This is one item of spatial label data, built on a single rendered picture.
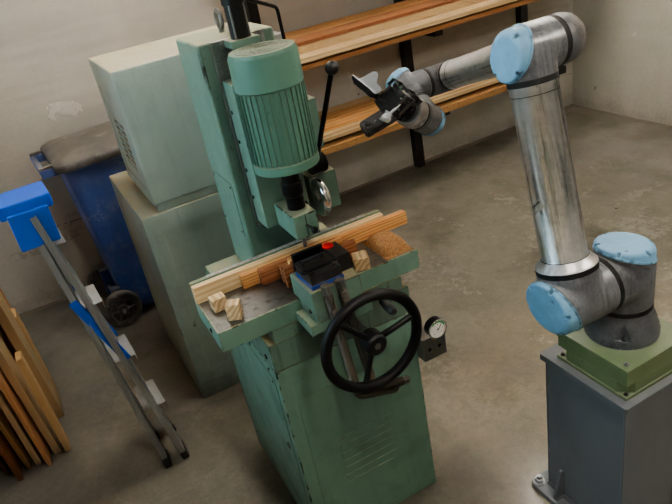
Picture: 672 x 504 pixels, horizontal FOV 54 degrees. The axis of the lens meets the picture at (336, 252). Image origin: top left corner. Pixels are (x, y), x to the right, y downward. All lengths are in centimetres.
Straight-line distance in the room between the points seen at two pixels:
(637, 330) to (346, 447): 89
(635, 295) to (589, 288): 17
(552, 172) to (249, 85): 73
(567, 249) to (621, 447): 60
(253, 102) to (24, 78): 234
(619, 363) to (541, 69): 77
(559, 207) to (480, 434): 117
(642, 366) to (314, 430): 90
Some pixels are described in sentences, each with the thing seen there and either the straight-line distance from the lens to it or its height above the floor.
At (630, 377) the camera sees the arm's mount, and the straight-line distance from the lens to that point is 183.
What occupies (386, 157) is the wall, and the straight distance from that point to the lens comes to 468.
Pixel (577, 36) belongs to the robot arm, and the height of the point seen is 144.
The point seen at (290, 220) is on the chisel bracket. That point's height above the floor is 105.
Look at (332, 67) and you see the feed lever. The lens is 166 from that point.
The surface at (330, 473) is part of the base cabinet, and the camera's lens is 210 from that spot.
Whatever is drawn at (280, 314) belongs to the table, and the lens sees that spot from 172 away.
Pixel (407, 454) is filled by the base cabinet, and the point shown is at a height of 19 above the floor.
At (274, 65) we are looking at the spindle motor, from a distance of 161.
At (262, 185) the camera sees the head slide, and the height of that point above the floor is 113.
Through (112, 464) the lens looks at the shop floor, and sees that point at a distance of 287.
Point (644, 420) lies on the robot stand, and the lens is 197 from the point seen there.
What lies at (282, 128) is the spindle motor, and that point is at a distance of 164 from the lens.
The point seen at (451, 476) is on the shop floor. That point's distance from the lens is 242.
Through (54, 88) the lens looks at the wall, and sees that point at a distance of 387.
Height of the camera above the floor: 180
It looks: 28 degrees down
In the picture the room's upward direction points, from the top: 11 degrees counter-clockwise
